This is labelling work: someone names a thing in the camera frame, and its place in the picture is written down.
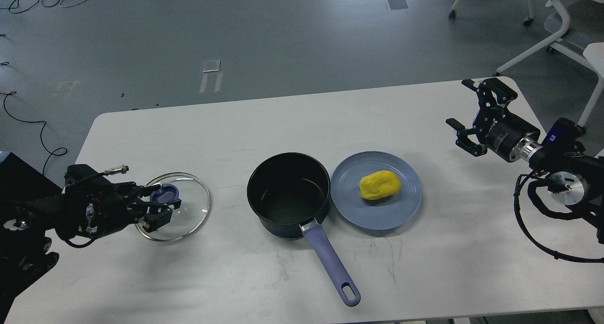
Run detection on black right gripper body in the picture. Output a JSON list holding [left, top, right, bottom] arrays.
[[479, 111, 541, 163]]

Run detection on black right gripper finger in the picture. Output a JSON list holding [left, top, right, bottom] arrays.
[[446, 118, 487, 157], [462, 77, 518, 114]]

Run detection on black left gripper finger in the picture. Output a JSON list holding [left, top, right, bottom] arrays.
[[137, 199, 182, 233], [127, 183, 176, 202]]

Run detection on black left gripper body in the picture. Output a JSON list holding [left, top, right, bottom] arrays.
[[78, 183, 142, 237]]

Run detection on glass pot lid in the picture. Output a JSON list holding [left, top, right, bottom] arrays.
[[135, 172, 211, 242]]

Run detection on yellow potato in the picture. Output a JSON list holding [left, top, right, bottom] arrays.
[[359, 171, 402, 200]]

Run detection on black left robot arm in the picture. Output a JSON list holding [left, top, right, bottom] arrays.
[[0, 164, 182, 322]]

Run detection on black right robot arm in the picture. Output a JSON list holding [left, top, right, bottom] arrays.
[[446, 77, 603, 263]]

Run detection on white chair legs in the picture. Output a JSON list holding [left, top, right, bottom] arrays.
[[448, 0, 536, 27]]

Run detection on black box at left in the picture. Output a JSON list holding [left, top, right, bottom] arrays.
[[0, 151, 62, 201]]

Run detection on white office chair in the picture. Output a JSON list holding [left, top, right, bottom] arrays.
[[494, 0, 603, 126]]

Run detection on blue plate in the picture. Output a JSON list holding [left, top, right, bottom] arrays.
[[331, 151, 422, 230]]

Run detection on dark blue saucepan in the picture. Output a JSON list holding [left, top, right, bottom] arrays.
[[246, 152, 361, 307]]

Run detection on black floor cable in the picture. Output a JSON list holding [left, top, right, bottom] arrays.
[[0, 91, 68, 176]]

